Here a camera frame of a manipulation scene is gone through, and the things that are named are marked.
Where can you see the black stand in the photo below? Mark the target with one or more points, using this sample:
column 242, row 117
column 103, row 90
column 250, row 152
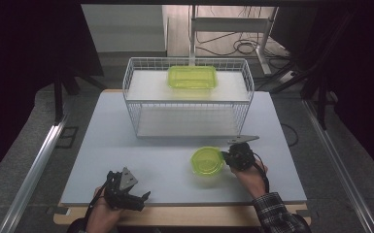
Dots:
column 58, row 97
column 320, row 81

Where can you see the white cabinet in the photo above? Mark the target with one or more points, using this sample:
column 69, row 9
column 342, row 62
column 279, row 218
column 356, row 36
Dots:
column 126, row 29

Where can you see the person's left hand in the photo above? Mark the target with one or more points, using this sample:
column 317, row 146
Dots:
column 102, row 213

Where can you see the white table board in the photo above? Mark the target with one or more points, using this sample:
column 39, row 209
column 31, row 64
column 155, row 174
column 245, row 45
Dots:
column 162, row 168

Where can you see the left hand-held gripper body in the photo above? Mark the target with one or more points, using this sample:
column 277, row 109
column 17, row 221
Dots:
column 121, row 191

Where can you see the rectangular container with green lid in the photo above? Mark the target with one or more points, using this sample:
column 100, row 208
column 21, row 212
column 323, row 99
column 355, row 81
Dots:
column 192, row 77

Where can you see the dark curtain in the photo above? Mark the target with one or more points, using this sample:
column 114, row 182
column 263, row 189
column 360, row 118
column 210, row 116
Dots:
column 366, row 81
column 19, row 64

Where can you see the wooden table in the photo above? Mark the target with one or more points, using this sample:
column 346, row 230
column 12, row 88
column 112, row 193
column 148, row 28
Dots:
column 181, row 216

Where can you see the metal rail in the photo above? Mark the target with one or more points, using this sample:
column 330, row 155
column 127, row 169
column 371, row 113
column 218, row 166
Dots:
column 32, row 174
column 340, row 165

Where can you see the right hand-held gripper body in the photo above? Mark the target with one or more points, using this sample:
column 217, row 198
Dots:
column 242, row 157

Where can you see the white desk frame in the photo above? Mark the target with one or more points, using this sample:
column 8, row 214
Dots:
column 233, row 24

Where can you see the person's right hand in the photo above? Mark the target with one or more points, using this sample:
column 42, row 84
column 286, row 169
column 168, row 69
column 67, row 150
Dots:
column 251, row 179

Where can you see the white power strip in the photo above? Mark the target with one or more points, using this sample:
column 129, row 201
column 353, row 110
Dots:
column 288, row 77

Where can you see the round container with green lid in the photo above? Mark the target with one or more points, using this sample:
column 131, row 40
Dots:
column 207, row 161

